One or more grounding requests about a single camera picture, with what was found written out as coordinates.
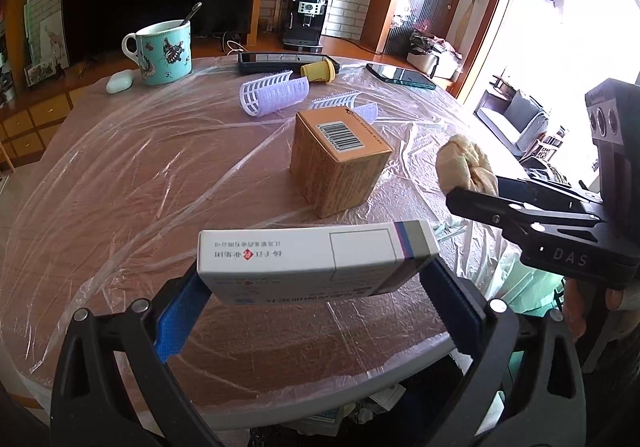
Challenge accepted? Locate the teal patterned mug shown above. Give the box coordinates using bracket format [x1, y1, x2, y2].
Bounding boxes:
[122, 20, 192, 86]

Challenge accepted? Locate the metal spoon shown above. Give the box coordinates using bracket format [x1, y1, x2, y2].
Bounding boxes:
[180, 2, 203, 26]

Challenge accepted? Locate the dark teal smartphone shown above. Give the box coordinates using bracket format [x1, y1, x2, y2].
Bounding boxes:
[366, 62, 436, 90]

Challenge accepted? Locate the black trash bin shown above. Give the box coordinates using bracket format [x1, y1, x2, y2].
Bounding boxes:
[248, 356, 463, 446]

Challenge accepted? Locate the brown cardboard box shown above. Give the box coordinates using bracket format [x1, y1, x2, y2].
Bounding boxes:
[290, 107, 393, 218]

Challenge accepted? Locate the beige tissue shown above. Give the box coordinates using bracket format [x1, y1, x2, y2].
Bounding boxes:
[436, 134, 498, 196]

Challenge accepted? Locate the round table with plastic cover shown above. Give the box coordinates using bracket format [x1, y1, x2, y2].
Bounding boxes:
[0, 53, 566, 430]

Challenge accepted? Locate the black coffee machine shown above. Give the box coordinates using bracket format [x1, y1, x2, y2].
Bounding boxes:
[281, 0, 326, 54]

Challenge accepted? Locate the black camera box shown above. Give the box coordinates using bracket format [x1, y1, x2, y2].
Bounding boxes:
[585, 78, 640, 240]

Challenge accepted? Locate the yellow plastic cap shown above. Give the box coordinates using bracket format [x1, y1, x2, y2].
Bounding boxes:
[299, 58, 338, 84]

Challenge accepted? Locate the white green medicine box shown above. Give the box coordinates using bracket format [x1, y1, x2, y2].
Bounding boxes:
[195, 220, 439, 305]

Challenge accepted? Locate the grey armchair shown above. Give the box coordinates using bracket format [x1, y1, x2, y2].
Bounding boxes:
[475, 90, 549, 159]

